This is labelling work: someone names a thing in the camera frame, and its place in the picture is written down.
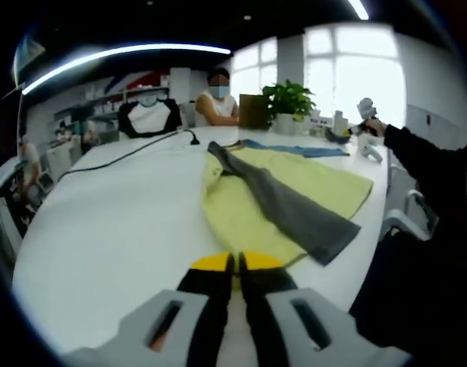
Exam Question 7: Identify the grey neck massager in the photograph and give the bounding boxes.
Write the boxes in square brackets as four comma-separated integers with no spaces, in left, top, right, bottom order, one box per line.
[323,127,352,145]

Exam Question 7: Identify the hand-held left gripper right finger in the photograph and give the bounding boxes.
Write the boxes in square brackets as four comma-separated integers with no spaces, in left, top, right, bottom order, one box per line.
[238,250,371,367]

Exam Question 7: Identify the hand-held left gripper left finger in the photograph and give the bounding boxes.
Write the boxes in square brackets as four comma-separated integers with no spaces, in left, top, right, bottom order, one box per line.
[114,251,236,367]

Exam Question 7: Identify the black power cable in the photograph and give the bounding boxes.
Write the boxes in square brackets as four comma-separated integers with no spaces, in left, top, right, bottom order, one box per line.
[56,128,200,181]

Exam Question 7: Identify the black white shirt on chair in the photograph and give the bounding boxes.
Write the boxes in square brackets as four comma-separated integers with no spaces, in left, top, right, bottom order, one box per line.
[117,97,183,140]

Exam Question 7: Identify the brown cardboard box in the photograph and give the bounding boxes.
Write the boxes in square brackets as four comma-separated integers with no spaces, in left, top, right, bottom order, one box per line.
[238,93,273,131]

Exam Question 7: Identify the yellow garment with grey blue sleeves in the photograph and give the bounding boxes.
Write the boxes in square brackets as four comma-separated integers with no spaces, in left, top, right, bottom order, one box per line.
[200,138,375,294]

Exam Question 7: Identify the white game controller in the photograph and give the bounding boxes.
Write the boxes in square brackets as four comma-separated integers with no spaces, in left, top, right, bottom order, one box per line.
[358,142,384,163]

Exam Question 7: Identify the straight ceiling light strip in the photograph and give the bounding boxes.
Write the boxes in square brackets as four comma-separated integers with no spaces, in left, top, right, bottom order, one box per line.
[21,43,232,96]

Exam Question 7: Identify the shelf with white boxes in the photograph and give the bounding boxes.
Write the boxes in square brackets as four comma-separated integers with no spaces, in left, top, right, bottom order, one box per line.
[52,84,171,120]

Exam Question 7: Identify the short ceiling light strip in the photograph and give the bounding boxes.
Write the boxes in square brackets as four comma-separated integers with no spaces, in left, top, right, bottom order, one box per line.
[346,0,370,21]

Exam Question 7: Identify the white thermos bottle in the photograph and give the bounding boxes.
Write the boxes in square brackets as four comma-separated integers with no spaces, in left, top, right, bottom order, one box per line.
[333,110,349,135]

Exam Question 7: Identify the green potted plant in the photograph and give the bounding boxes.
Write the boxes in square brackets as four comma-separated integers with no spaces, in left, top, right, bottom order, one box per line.
[261,79,319,134]

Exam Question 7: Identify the white office chair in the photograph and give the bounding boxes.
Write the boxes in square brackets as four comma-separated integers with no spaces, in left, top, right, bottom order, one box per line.
[381,188,441,241]

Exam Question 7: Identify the person's right hand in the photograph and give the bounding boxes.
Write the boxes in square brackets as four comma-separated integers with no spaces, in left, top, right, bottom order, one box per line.
[365,117,388,138]

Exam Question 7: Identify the large window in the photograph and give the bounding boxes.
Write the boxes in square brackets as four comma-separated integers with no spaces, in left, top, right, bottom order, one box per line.
[231,22,406,133]

